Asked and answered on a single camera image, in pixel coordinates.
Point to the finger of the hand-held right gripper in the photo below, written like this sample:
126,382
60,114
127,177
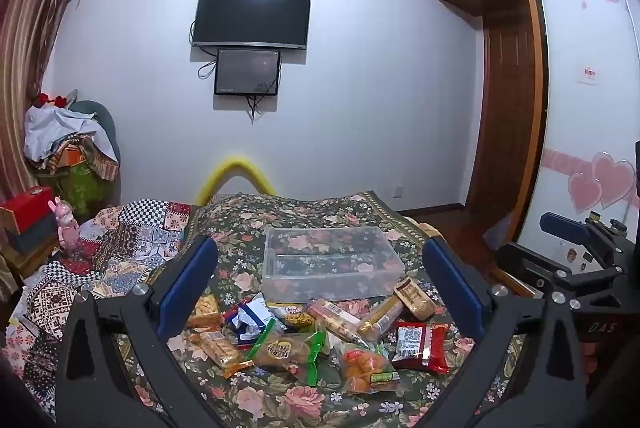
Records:
520,263
560,225

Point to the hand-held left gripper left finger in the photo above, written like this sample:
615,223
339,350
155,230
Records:
192,280

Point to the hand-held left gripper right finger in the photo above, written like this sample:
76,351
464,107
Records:
455,285

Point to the small orange cracker packet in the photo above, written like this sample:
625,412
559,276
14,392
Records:
205,310

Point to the brown snack packet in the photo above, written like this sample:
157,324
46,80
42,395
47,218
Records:
415,300

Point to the blue white snack packet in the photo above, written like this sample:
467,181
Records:
250,315

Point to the red snack packet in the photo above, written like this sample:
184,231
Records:
420,345

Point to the gold cracker packet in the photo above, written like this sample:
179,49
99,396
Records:
220,350

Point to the golden roll packet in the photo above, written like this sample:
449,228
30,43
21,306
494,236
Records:
380,318

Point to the yellow snack packet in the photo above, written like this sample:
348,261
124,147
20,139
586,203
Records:
297,319

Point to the green-edged bun packet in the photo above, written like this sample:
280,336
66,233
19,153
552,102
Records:
285,350

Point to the orange fruit snack packet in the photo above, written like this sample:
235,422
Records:
362,365

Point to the clear plastic storage container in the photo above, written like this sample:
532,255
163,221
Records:
330,288

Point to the long biscuit pack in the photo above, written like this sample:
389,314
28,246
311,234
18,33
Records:
330,315

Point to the translucent plastic bag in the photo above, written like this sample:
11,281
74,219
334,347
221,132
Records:
500,233

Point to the patchwork quilt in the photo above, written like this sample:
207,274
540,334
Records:
120,248

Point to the white sliding door with hearts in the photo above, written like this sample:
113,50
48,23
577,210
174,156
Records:
580,133

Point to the wooden room door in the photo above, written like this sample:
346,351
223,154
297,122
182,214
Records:
505,108

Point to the pink rabbit toy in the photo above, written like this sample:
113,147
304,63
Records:
66,228

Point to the green cloth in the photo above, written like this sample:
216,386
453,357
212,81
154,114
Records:
87,188

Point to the white red sticker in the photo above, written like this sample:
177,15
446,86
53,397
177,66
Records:
589,75

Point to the grey box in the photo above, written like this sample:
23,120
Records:
35,235

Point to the teal chair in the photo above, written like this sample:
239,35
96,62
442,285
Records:
107,123

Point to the red box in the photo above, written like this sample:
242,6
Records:
27,208

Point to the pile of clothes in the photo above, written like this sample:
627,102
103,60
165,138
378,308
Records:
55,126

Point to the small black monitor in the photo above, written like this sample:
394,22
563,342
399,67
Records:
247,72

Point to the large black television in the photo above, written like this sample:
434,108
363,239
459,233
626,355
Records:
250,16

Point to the striped curtain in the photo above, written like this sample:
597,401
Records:
30,33

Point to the wall socket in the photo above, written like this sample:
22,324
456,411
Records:
398,192

